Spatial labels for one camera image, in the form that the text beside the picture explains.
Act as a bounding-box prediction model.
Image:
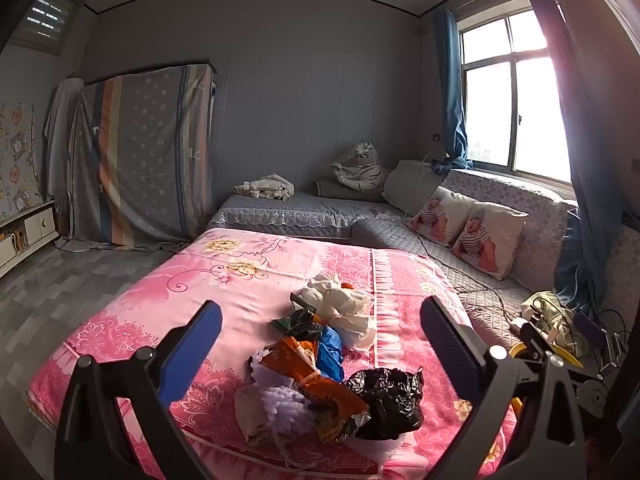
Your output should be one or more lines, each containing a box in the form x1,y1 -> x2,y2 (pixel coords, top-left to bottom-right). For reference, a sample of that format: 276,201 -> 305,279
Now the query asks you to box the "hanging white cloth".
44,77 -> 84,212

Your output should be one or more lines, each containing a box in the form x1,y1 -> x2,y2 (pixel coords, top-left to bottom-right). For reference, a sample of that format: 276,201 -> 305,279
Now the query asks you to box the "pink floral bedspread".
27,227 -> 521,480

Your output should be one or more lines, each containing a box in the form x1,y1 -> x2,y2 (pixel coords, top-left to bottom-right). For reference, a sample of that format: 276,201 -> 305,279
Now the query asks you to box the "large grey cushion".
382,160 -> 449,214

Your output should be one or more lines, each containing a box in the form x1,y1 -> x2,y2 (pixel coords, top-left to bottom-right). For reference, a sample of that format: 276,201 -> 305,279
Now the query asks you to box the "flat grey pillow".
313,179 -> 386,204

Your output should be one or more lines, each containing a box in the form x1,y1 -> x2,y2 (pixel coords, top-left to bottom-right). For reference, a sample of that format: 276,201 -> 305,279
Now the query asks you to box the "white tiger plush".
331,141 -> 389,192

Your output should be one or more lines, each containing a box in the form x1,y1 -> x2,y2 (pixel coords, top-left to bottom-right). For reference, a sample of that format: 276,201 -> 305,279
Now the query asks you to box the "white low cabinet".
0,200 -> 57,279

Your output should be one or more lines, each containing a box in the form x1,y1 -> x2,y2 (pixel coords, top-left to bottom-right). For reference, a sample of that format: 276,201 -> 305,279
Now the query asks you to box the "grey lace-trimmed daybed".
207,191 -> 396,241

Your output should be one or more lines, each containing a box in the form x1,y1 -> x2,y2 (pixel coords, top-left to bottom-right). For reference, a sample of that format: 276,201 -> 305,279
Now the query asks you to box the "dark silver foil wrapper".
272,306 -> 324,344

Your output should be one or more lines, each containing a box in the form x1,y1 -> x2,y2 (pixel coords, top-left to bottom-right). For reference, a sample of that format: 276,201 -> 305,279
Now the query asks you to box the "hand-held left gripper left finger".
54,300 -> 223,480

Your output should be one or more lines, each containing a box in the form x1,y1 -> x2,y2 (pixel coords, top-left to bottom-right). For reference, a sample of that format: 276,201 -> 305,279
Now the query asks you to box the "orange snack wrapper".
265,337 -> 372,444

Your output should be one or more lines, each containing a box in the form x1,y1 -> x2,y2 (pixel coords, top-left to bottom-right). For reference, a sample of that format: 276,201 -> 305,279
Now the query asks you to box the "long blue curtain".
520,0 -> 627,313

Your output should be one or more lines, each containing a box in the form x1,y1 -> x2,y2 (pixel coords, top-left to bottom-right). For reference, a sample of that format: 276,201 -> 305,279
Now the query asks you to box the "white foam fruit net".
249,347 -> 283,386

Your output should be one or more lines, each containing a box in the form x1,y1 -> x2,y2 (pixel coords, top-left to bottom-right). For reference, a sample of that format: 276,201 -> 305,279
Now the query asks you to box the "louvered wall vent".
10,0 -> 84,56

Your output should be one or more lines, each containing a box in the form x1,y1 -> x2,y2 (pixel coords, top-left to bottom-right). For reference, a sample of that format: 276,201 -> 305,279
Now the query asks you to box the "beige paper wrapper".
235,385 -> 281,449

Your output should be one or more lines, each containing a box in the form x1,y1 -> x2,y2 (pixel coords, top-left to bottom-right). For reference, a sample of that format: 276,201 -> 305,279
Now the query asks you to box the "short blue curtain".
432,7 -> 474,176

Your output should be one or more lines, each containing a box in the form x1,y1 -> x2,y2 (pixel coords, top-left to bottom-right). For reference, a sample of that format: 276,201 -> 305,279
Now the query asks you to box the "crumpled beige cloth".
234,173 -> 296,201

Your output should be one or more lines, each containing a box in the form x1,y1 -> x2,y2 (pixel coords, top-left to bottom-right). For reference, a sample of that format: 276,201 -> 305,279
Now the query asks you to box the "baby print pillow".
406,186 -> 479,247
452,202 -> 530,281

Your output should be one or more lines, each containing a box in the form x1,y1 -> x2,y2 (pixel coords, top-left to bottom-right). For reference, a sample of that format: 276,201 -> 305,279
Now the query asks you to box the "black cable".
400,200 -> 517,322

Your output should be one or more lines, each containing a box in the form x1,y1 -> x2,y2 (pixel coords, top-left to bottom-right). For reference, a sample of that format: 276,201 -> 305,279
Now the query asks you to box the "striped cloth covered wardrobe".
56,62 -> 219,252

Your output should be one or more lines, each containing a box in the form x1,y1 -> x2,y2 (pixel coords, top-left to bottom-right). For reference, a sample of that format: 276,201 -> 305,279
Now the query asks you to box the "grey quilted sofa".
350,160 -> 640,361

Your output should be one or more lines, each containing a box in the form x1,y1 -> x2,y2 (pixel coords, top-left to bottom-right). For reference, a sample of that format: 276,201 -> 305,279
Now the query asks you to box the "green bag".
520,291 -> 592,357

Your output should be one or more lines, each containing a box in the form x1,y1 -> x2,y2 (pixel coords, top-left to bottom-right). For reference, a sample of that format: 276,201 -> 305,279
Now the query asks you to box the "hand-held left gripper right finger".
420,295 -> 586,480

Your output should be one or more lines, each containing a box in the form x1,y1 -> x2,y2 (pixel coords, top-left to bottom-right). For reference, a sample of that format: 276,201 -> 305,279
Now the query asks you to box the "cartoon wall poster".
0,102 -> 42,222

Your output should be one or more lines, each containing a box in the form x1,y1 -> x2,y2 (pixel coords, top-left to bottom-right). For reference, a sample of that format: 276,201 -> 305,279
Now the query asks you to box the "black plastic bag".
342,367 -> 426,441

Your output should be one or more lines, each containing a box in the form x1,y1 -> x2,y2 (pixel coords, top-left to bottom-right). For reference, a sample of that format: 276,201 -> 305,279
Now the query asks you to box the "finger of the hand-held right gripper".
520,321 -> 556,361
572,312 -> 608,356

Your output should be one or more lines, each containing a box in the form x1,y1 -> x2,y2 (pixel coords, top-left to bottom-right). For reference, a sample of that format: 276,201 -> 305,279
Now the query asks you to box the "window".
455,4 -> 576,187

